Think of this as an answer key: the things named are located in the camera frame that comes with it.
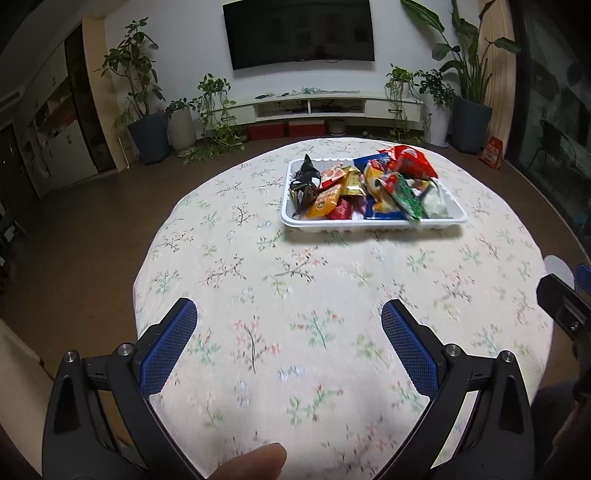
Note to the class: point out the black wall television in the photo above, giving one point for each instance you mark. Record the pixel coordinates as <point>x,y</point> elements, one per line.
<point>300,32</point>

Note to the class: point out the person's left hand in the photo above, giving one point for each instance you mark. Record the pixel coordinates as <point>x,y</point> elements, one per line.
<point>254,461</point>

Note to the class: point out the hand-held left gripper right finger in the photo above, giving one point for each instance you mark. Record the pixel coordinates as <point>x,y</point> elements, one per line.
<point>411,350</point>

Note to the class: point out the hanging vine plant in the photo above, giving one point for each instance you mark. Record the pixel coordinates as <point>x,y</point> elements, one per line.
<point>399,78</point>

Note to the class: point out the white snack bag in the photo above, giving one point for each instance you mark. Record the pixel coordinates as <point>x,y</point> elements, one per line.
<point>436,203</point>

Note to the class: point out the white plastic tray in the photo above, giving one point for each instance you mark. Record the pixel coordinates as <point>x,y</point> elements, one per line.
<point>369,223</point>

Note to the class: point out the black snack packet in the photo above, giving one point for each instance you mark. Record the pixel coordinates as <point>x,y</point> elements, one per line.
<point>304,184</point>

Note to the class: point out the small plant in grey pot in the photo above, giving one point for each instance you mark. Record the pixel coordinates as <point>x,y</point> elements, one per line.
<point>181,129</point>

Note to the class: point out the small round pot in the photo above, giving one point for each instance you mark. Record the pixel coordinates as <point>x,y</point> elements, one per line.
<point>337,127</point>

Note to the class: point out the blue cake snack packet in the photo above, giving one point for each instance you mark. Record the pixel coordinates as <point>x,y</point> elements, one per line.
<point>376,187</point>

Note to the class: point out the tall plant in dark pot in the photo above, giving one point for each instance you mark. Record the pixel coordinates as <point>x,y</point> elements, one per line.
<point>150,138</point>

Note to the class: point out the red foil snack packet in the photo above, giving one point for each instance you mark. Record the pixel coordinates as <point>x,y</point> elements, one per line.
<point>344,208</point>

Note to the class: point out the red storage box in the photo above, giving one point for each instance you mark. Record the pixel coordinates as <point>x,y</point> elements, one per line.
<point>307,129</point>
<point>266,131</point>

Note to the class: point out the glass sliding door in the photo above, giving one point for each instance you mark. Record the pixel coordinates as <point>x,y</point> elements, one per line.
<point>554,129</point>

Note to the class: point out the bushy plant in white pot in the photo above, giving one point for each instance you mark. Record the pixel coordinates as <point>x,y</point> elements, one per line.
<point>438,124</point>

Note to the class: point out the large-leaved plant in dark pot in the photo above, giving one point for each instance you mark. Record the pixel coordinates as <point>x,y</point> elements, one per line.
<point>471,124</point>

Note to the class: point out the white television cabinet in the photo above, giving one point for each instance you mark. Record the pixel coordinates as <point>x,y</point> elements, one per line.
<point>277,108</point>

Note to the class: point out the gold snack packet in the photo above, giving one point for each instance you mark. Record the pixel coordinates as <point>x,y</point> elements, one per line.
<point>354,182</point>

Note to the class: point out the orange snack packet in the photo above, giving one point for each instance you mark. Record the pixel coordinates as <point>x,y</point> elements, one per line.
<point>323,203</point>

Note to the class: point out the green snack packet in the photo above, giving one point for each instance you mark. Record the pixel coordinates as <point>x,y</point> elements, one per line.
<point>408,198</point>

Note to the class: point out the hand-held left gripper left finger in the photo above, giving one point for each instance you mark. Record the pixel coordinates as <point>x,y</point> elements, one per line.
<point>168,350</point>

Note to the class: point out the white storage cabinet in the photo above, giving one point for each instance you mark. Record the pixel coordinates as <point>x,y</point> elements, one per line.
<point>55,138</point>

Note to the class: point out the light wooden panel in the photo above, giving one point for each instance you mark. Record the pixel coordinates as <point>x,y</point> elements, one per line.
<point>498,69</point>

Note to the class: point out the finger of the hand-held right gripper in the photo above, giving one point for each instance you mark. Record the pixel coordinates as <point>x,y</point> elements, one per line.
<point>563,302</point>
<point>584,272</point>

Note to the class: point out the strawberry print snack packet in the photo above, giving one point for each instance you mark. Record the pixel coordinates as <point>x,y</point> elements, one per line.
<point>332,175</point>

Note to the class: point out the trailing green plant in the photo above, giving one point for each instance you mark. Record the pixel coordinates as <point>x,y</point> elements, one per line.
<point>214,92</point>

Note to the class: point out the white round object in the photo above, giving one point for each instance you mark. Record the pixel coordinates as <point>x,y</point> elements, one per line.
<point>558,267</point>

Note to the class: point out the round floral tablecloth table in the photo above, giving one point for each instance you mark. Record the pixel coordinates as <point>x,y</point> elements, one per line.
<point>300,286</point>

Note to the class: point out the red crinkled snack bag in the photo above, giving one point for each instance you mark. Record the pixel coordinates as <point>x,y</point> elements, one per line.
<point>411,161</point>

